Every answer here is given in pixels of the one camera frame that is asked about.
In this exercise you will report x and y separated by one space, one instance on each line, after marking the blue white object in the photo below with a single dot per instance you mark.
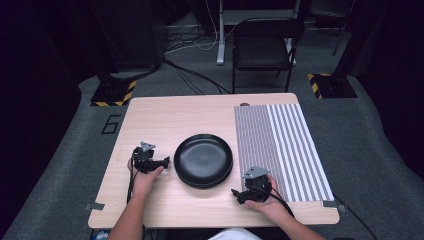
100 235

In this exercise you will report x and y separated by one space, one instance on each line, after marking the white desk frame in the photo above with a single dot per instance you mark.
220 33

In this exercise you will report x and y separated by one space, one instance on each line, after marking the person's right hand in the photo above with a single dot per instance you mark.
271 208

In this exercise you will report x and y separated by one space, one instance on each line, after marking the grey white striped mat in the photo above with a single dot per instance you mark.
283 140

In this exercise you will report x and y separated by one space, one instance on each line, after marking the person's white shirt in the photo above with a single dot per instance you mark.
235 235

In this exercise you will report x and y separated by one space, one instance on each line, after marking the person's left hand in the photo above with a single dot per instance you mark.
143 185

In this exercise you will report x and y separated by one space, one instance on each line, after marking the black stand base striped tape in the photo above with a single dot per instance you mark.
110 92
333 86

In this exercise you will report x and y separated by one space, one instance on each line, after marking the grey tape piece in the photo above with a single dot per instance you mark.
333 204
95 206

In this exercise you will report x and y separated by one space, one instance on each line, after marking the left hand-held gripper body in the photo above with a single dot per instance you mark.
144 160

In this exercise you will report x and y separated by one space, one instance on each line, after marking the black round plate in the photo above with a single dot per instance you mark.
203 158
204 185

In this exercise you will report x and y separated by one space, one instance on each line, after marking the brown table grommet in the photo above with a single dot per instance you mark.
245 104

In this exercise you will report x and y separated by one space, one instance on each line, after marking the black folding chair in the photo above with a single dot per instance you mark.
263 50

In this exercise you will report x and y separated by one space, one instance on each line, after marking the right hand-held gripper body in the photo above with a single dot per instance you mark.
257 186

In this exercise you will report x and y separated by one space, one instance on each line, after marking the thin black stand leg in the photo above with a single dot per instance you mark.
341 38

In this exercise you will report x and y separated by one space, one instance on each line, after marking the dark cabinet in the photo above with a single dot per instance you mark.
140 33

